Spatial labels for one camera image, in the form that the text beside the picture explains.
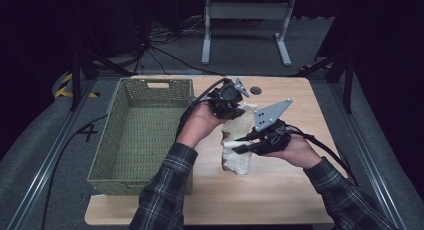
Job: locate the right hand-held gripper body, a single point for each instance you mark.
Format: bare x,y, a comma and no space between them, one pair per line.
273,138

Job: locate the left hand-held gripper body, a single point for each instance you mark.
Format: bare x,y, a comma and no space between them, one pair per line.
225,98

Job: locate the white cloth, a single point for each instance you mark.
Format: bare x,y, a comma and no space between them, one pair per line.
238,126

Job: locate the green woven basket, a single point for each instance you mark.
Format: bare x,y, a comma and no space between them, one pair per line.
133,140

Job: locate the person's right hand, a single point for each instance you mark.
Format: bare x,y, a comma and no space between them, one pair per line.
300,153

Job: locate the person's left hand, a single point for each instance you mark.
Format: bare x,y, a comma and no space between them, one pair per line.
198,125

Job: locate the round black desk grommet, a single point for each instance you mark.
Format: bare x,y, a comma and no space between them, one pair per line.
256,90

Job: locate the black metal tripod stand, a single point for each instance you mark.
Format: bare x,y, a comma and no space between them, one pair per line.
348,90
76,80

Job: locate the black floor tape mark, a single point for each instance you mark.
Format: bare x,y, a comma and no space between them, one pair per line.
87,132

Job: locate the yellow black hazard tape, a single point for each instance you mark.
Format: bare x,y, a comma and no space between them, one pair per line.
63,94

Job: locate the grey metal desk frame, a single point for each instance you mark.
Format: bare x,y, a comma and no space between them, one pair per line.
246,10

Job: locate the aluminium floor rail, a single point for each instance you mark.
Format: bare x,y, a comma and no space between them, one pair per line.
50,156
366,150

